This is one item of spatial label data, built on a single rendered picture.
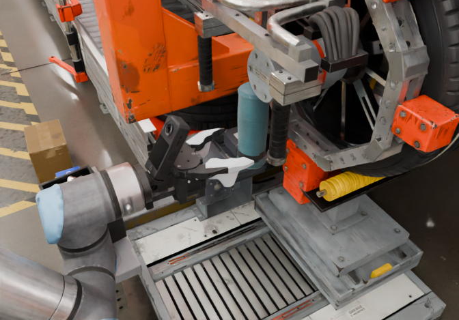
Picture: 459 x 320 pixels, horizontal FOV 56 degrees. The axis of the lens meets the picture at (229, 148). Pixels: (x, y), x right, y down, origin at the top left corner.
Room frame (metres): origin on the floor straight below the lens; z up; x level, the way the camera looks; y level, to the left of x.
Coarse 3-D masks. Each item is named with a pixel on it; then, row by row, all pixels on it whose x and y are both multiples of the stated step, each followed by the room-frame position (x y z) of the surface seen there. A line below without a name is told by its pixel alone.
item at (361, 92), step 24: (408, 0) 0.84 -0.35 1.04; (288, 24) 1.20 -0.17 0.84; (360, 24) 0.97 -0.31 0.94; (360, 72) 0.94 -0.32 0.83; (336, 96) 1.14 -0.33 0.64; (360, 96) 0.93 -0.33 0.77; (312, 120) 1.04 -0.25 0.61; (336, 120) 1.04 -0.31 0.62; (360, 120) 1.04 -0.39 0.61; (360, 144) 0.88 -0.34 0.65
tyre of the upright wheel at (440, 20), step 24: (432, 0) 0.80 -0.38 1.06; (456, 0) 0.78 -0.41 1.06; (432, 24) 0.78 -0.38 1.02; (456, 24) 0.75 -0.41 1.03; (432, 48) 0.77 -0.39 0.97; (456, 48) 0.73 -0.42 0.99; (432, 72) 0.75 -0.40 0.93; (456, 72) 0.72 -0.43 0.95; (432, 96) 0.74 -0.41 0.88; (456, 96) 0.71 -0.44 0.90; (336, 144) 0.95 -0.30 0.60; (456, 144) 0.77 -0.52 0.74; (360, 168) 0.85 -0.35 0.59; (384, 168) 0.79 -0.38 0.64; (408, 168) 0.75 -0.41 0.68
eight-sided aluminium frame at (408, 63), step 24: (264, 24) 1.16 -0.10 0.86; (384, 24) 0.79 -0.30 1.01; (408, 24) 0.78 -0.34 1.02; (384, 48) 0.77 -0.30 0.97; (408, 48) 0.75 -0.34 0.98; (408, 72) 0.72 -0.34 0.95; (384, 96) 0.74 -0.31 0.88; (408, 96) 0.74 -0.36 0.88; (384, 120) 0.74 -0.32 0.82; (312, 144) 0.92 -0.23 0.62; (384, 144) 0.71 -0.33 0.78; (336, 168) 0.82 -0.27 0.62
